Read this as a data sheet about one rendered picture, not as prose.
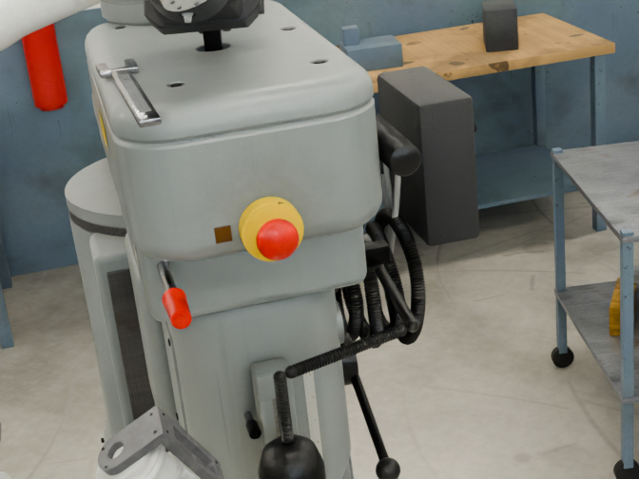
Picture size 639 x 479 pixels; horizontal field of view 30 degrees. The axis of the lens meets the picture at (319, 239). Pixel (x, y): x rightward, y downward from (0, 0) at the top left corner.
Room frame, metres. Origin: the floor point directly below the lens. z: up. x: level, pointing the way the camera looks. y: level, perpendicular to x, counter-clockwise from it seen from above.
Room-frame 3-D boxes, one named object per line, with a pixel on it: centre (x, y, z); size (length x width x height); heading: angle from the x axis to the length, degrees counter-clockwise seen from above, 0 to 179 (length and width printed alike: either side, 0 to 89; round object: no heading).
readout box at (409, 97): (1.64, -0.17, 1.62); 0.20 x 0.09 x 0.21; 12
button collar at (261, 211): (1.06, 0.04, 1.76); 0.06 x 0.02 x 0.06; 102
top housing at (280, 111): (1.30, 0.10, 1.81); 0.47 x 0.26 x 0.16; 12
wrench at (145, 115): (1.12, 0.16, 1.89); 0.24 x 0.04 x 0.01; 14
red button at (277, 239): (1.03, 0.04, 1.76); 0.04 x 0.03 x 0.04; 102
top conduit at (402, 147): (1.35, -0.04, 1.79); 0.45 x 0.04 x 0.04; 12
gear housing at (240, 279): (1.32, 0.10, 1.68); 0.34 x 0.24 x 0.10; 12
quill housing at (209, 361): (1.29, 0.09, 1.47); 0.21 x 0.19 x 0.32; 102
